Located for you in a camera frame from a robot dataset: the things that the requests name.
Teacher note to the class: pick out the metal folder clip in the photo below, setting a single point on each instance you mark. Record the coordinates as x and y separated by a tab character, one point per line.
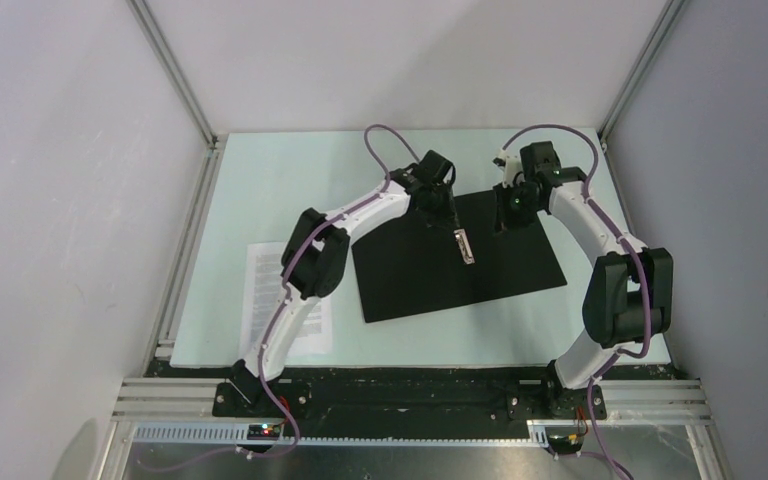
464	246

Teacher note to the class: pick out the left controller board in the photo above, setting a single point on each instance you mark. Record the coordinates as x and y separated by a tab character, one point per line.
264	431

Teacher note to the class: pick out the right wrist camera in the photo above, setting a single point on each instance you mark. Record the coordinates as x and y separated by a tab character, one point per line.
511	168

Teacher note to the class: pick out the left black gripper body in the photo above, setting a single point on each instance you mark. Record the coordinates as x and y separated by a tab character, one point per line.
439	208

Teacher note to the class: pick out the aluminium corner post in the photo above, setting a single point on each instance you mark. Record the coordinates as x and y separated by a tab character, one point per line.
667	20
162	49

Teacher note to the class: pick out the left aluminium corner post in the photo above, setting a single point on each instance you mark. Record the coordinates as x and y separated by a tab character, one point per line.
162	49

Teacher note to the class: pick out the right controller board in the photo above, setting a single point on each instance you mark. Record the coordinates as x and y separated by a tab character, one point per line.
564	445

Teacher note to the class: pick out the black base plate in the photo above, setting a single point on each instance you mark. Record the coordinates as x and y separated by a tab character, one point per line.
405	406

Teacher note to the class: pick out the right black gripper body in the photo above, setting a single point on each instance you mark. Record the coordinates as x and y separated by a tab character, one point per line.
514	211

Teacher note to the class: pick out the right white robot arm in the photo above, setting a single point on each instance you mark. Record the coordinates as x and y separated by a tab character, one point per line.
629	294

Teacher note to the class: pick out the controller board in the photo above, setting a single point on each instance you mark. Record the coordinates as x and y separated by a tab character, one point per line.
564	445
264	431

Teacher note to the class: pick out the right aluminium corner post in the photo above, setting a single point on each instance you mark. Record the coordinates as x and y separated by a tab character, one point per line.
667	20

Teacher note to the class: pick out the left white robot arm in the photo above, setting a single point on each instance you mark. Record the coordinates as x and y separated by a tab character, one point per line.
315	257

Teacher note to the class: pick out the red and black folder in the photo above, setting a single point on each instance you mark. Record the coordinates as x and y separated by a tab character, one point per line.
405	268

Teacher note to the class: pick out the aluminium frame rail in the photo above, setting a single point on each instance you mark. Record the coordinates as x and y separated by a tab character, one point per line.
688	448

